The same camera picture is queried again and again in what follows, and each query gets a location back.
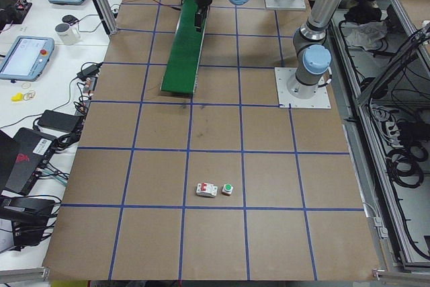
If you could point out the blue teach pendant near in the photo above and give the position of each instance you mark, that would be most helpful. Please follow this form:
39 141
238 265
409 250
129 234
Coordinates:
27 58

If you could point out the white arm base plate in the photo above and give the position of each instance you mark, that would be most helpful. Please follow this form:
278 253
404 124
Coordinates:
288 5
292 94

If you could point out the black mini computer box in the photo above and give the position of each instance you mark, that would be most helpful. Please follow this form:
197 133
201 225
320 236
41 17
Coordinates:
22 156

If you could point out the white mug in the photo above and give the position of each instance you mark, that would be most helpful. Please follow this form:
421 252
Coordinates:
68 34

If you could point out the yellow small object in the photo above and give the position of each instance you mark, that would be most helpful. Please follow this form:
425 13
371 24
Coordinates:
17 97

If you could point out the black power adapter brick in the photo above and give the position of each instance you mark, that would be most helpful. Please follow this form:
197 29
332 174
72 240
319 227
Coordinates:
58 121

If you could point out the green push button switch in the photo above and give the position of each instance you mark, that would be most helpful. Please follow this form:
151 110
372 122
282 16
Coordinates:
227 189

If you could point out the green conveyor belt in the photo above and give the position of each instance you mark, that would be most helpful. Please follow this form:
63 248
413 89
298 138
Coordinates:
184 59

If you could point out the white red circuit breaker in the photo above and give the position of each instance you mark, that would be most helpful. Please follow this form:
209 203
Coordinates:
206 189

